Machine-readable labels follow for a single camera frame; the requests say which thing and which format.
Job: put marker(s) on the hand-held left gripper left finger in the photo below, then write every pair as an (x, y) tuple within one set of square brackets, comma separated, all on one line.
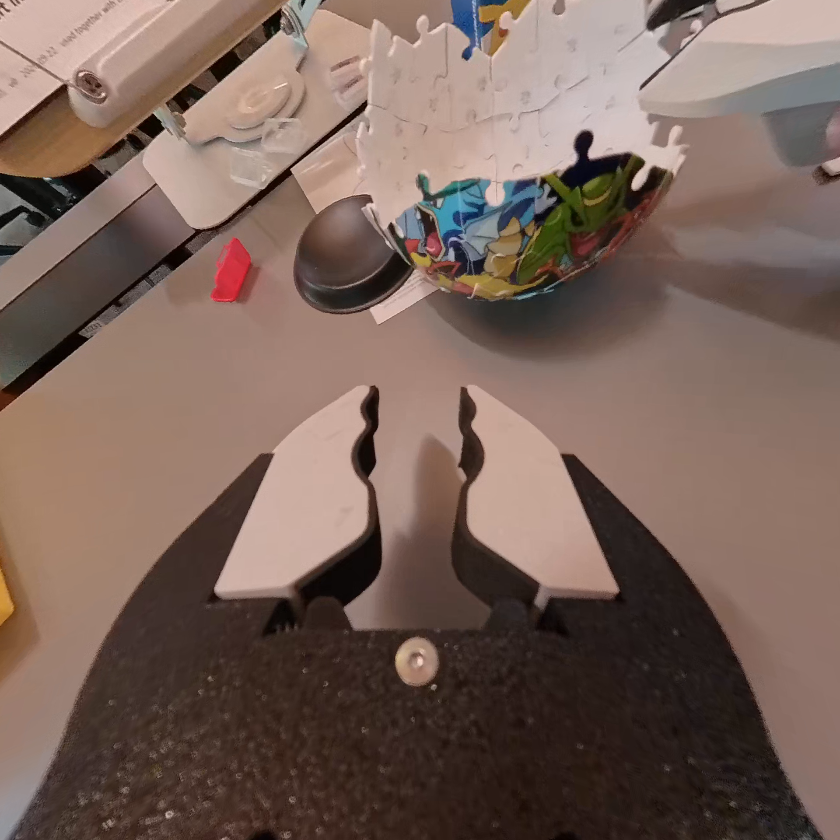
[(302, 525)]

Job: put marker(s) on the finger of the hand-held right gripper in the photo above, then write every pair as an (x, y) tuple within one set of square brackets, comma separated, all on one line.
[(682, 13), (754, 72)]

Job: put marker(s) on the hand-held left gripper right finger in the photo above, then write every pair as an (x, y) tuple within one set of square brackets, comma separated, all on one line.
[(531, 525)]

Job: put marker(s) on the colourful puzzle ball shell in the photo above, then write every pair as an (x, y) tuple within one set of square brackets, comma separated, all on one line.
[(499, 98)]

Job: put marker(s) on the black round ball stand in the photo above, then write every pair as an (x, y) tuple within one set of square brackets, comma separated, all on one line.
[(341, 256)]

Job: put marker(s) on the white paper leaflet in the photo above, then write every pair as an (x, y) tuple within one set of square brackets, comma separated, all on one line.
[(397, 303)]

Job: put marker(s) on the small red plastic piece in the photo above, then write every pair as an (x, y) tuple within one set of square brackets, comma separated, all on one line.
[(231, 272)]

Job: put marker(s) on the yellow plastic bin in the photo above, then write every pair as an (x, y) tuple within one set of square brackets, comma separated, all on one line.
[(5, 594)]

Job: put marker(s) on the clear plastic block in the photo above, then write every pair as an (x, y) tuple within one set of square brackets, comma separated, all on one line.
[(285, 134), (253, 167)]

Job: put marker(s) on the white instruction board on stand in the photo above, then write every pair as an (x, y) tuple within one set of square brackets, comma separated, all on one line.
[(151, 59)]

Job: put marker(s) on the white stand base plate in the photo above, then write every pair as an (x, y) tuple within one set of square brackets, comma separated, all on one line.
[(197, 184)]

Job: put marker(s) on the metal stand bracket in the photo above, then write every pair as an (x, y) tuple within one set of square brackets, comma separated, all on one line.
[(295, 26)]

